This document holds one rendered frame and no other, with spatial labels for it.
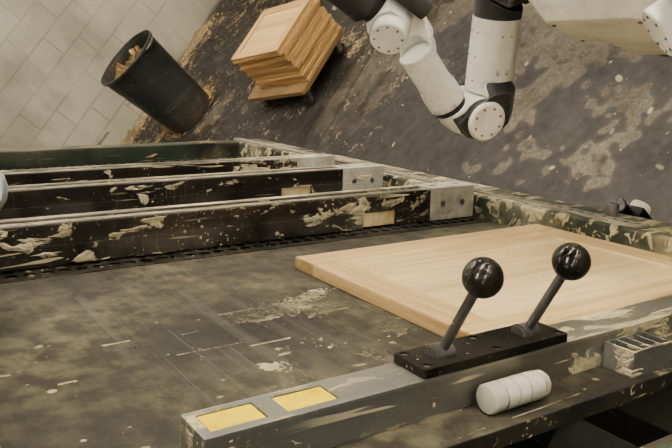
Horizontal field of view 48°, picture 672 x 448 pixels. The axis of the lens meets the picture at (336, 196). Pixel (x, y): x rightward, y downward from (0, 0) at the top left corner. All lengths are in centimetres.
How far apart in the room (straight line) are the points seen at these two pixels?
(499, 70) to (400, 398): 87
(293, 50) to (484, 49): 303
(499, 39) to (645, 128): 155
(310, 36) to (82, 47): 254
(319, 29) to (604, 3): 341
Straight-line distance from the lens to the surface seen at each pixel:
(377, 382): 72
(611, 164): 289
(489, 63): 146
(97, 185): 162
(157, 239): 132
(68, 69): 647
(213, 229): 136
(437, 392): 75
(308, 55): 451
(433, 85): 142
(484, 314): 100
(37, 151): 244
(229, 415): 66
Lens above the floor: 199
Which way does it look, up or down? 32 degrees down
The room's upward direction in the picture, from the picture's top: 48 degrees counter-clockwise
